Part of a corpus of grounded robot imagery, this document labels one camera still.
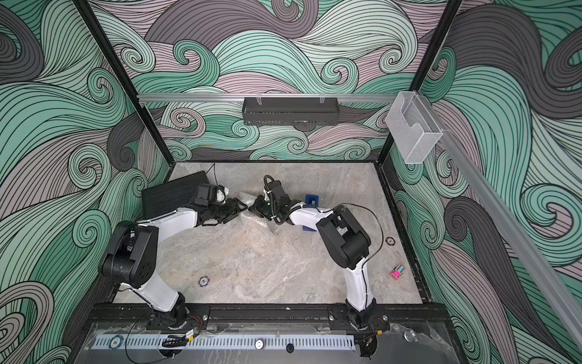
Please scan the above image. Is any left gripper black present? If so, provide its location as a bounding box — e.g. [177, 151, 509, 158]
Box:
[207, 198, 247, 223]

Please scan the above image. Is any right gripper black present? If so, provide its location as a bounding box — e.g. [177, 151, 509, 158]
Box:
[248, 196, 280, 221]

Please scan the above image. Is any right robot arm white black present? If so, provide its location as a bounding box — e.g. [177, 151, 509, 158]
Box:
[249, 196, 376, 325]

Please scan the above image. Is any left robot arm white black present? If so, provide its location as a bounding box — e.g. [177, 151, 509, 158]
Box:
[99, 198, 248, 313]

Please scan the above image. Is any blue box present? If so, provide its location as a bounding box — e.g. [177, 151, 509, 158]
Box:
[303, 194, 319, 232]

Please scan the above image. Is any black ribbed case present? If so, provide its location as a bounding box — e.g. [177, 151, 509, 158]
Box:
[142, 171, 209, 219]

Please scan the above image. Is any pink small box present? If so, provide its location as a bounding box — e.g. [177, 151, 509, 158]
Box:
[390, 265, 406, 280]

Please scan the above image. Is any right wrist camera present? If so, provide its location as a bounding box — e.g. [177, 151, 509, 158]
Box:
[263, 174, 289, 201]

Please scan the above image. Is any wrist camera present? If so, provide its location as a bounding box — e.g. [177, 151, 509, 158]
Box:
[194, 184, 229, 207]
[263, 174, 289, 201]

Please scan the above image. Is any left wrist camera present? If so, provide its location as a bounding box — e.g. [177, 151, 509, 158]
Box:
[194, 184, 229, 207]

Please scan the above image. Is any black wall tray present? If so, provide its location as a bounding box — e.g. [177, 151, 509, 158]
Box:
[242, 96, 340, 126]

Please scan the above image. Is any white slotted cable duct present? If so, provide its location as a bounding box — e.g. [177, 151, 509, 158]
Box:
[90, 334, 356, 351]

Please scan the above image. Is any clear acrylic wall holder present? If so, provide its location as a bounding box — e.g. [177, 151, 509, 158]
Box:
[385, 91, 443, 165]

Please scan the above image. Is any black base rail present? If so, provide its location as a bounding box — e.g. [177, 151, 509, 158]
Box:
[87, 303, 450, 331]

